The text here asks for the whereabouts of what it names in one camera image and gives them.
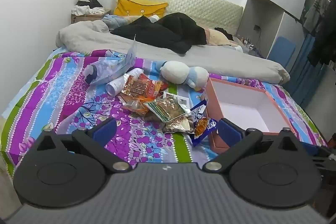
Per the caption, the white label small snack packet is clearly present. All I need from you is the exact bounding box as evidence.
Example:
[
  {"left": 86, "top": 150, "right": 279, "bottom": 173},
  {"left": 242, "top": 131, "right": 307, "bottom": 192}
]
[{"left": 163, "top": 91, "right": 191, "bottom": 106}]

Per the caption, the white spray bottle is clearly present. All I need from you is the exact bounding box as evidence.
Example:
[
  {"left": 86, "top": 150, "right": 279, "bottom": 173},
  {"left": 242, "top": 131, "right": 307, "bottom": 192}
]
[{"left": 105, "top": 68, "right": 145, "bottom": 96}]

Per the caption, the blue board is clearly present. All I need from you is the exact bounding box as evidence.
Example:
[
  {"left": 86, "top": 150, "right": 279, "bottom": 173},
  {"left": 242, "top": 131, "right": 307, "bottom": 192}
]
[{"left": 266, "top": 36, "right": 297, "bottom": 67}]

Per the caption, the floral striped bed sheet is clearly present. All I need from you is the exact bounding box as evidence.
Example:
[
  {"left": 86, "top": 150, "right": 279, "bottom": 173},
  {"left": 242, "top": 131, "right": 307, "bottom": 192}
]
[{"left": 0, "top": 49, "right": 328, "bottom": 180}]

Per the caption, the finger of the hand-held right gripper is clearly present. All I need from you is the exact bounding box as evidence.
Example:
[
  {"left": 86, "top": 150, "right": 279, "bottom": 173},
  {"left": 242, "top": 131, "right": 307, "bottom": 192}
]
[{"left": 299, "top": 140, "right": 336, "bottom": 172}]

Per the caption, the yellow pillow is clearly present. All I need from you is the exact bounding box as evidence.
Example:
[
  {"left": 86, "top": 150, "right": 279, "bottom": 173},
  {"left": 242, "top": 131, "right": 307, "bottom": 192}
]
[{"left": 113, "top": 0, "right": 169, "bottom": 18}]

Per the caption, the white and blue plush toy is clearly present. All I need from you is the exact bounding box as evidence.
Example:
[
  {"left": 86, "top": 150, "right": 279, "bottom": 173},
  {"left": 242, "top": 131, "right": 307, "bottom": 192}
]
[{"left": 155, "top": 61, "right": 210, "bottom": 90}]

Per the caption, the dark cloth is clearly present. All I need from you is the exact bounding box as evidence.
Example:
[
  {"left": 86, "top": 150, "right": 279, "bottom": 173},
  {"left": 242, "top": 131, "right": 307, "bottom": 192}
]
[{"left": 77, "top": 0, "right": 103, "bottom": 8}]

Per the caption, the white cloth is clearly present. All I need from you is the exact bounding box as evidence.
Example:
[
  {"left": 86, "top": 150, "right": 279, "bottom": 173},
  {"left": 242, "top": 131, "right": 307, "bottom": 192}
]
[{"left": 72, "top": 5, "right": 107, "bottom": 16}]

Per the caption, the grey duvet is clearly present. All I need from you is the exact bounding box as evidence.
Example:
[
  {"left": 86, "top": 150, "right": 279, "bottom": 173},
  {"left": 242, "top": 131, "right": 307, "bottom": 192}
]
[{"left": 56, "top": 20, "right": 290, "bottom": 84}]

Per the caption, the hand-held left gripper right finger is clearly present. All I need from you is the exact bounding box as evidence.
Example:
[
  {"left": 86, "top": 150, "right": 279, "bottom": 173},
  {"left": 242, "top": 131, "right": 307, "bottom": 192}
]
[{"left": 203, "top": 119, "right": 301, "bottom": 172}]

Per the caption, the brown nightstand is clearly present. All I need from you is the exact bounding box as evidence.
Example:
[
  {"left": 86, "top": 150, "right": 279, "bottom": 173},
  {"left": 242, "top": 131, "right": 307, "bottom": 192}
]
[{"left": 71, "top": 12, "right": 111, "bottom": 25}]

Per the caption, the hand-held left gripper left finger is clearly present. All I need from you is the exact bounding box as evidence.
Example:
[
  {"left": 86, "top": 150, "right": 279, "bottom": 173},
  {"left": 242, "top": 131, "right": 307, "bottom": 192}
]
[{"left": 37, "top": 118, "right": 132, "bottom": 172}]

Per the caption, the grey striped hanging jacket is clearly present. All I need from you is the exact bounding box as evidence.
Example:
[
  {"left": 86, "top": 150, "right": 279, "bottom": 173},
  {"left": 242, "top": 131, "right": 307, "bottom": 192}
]
[{"left": 303, "top": 0, "right": 328, "bottom": 35}]

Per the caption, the black clothing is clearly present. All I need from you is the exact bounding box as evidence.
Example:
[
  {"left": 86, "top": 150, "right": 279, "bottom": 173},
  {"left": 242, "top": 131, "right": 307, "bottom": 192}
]
[{"left": 110, "top": 12, "right": 208, "bottom": 54}]

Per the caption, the beige plush pillow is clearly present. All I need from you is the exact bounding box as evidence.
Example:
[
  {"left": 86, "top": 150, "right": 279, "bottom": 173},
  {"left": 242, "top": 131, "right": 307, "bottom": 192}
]
[{"left": 205, "top": 28, "right": 242, "bottom": 46}]

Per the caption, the light blue garment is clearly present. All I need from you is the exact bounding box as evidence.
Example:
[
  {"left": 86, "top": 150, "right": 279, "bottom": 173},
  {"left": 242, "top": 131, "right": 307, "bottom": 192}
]
[{"left": 101, "top": 14, "right": 129, "bottom": 30}]

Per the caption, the green bordered nut snack packet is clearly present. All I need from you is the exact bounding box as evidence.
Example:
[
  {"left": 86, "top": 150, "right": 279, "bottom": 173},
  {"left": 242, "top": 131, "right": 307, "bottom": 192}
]
[{"left": 144, "top": 96, "right": 189, "bottom": 123}]

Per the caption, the pink cardboard box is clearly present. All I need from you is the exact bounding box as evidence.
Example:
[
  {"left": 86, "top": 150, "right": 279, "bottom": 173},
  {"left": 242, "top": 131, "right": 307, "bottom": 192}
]
[{"left": 203, "top": 78, "right": 297, "bottom": 153}]

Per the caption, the clear plastic bag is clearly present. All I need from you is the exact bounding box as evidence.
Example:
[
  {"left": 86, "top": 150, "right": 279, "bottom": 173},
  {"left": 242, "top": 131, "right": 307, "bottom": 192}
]
[{"left": 83, "top": 34, "right": 143, "bottom": 86}]

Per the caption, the gold brown snack packet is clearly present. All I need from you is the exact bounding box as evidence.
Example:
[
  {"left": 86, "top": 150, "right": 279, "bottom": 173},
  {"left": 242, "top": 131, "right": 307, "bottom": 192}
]
[{"left": 162, "top": 116, "right": 196, "bottom": 134}]

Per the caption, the red label strip snack packet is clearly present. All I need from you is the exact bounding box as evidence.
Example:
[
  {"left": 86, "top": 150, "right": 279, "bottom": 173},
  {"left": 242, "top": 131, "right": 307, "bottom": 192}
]
[{"left": 121, "top": 73, "right": 168, "bottom": 97}]

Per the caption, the dark blue object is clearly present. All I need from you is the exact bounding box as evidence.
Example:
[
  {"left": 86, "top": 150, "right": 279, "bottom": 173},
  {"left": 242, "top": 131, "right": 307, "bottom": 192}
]
[{"left": 84, "top": 66, "right": 98, "bottom": 84}]

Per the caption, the black hanging jacket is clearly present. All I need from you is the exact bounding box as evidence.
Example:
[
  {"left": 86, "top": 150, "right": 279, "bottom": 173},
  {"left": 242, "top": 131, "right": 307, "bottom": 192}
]
[{"left": 307, "top": 0, "right": 336, "bottom": 67}]

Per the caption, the blue snack packet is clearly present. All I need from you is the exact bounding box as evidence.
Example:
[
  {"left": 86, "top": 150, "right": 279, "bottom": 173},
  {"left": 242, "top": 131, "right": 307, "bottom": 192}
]
[{"left": 189, "top": 99, "right": 218, "bottom": 148}]

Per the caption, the orange red bean snack packet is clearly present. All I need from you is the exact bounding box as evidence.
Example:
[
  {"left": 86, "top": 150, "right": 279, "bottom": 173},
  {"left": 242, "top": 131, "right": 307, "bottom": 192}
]
[{"left": 118, "top": 95, "right": 151, "bottom": 117}]

